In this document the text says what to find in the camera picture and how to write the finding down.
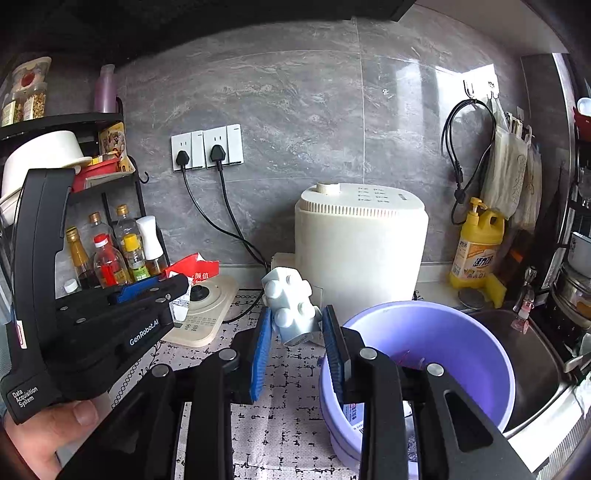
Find large white bowl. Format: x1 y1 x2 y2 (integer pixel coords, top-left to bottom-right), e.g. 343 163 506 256
0 130 93 199

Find pale blue knobbed plastic toy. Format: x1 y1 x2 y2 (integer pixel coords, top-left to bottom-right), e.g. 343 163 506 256
261 267 322 347

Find dark overhead cabinet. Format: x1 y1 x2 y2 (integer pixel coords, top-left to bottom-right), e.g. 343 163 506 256
0 0 419 79

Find clear bottle gold cap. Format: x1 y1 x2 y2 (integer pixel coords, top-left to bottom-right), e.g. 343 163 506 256
88 211 114 245
113 204 139 252

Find oil bottle red cap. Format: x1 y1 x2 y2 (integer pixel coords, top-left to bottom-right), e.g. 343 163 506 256
93 233 132 287

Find steel kitchen sink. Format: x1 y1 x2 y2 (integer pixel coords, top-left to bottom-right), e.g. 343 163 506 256
462 308 583 439

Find chrome faucet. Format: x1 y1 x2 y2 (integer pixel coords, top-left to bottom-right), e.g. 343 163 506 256
510 267 539 333

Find yellow sponge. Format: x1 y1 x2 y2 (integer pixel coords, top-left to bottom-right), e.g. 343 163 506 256
482 272 509 309

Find black metal shelf rack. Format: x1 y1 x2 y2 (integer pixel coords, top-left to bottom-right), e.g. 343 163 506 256
0 111 149 296

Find cream induction cooker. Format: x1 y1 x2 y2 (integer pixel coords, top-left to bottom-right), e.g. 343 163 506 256
163 275 240 348

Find cream air fryer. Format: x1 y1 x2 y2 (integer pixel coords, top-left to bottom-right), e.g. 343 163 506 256
270 182 430 335

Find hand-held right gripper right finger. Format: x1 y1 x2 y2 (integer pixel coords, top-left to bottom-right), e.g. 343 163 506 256
321 305 532 480

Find hanging black looped cable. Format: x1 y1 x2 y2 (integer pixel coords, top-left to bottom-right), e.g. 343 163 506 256
441 99 497 226

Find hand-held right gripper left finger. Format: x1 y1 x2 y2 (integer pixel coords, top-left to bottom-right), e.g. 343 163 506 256
60 307 274 480

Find red food box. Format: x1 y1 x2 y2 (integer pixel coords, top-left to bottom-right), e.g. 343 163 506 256
71 157 137 192

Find yellow dish soap bottle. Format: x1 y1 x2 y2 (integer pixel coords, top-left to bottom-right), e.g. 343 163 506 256
450 198 506 291

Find yellow cap bottle green label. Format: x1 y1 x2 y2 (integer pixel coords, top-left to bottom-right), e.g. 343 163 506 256
122 233 148 282

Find yellow snack packet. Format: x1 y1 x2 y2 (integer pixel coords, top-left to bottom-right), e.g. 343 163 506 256
98 122 126 172

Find metal dish rack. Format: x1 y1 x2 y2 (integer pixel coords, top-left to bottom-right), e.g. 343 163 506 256
551 53 591 361

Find person's left hand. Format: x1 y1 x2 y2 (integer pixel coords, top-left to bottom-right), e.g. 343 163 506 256
4 399 99 480

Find white cap oil sprayer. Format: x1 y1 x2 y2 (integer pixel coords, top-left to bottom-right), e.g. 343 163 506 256
136 215 169 277

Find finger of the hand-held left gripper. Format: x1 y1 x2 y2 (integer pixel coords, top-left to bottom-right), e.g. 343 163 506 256
55 294 173 329
108 274 191 305

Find patterned white table mat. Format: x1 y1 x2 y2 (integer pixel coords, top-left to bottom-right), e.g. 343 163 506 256
106 288 365 480

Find white patterned bowl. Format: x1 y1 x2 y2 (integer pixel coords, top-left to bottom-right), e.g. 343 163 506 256
567 232 591 278

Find pink bottle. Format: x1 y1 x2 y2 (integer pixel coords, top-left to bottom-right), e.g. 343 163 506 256
95 65 117 114

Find black power cable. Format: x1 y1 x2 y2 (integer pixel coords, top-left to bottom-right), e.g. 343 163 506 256
218 165 271 271
182 167 271 273

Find dark sauce bottle gold cap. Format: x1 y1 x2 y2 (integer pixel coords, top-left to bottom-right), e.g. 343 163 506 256
65 226 100 289

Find clear wall hook strip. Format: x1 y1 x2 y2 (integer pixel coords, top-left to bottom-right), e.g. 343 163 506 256
463 78 500 101

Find round metal sink plug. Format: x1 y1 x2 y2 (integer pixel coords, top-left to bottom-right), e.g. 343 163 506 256
458 288 485 311

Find white wall socket panel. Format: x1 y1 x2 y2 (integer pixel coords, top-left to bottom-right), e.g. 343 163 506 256
203 124 244 168
171 130 204 172

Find hanging beige cloth bags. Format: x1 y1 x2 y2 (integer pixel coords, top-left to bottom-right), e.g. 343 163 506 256
480 99 543 232

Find torn red packet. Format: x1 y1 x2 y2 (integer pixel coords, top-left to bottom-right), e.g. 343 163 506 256
164 253 221 324

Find steel pot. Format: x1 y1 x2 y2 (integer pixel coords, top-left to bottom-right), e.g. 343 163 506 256
551 265 591 328

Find purple plastic bucket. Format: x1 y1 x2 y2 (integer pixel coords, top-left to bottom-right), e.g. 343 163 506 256
318 301 516 472

